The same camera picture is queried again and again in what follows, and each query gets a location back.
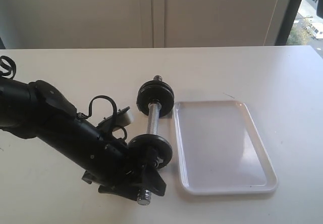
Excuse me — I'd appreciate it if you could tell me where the chrome spinlock collar nut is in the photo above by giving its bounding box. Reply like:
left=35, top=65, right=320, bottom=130
left=152, top=156, right=164, bottom=169

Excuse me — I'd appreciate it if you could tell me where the dark window frame post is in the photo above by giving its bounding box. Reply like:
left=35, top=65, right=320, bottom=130
left=275, top=0, right=302, bottom=46

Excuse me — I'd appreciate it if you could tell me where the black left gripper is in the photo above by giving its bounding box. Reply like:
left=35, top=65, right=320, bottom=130
left=82, top=138, right=167, bottom=201

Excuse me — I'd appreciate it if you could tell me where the chrome dumbbell bar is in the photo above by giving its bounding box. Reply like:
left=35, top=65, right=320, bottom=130
left=137, top=74, right=164, bottom=206

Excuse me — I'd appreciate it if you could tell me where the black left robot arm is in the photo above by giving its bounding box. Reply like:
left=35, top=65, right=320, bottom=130
left=1, top=78, right=173, bottom=201

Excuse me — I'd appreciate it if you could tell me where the white plastic tray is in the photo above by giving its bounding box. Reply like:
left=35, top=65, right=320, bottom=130
left=173, top=100, right=278, bottom=196

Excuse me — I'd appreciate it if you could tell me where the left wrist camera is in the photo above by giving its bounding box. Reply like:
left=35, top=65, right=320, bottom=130
left=96, top=106, right=134, bottom=132

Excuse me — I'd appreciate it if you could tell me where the left black camera cable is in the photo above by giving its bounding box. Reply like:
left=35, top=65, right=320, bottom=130
left=0, top=55, right=128, bottom=141

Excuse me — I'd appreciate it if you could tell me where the black rubber wheel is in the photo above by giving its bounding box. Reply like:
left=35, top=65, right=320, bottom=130
left=136, top=87, right=175, bottom=118

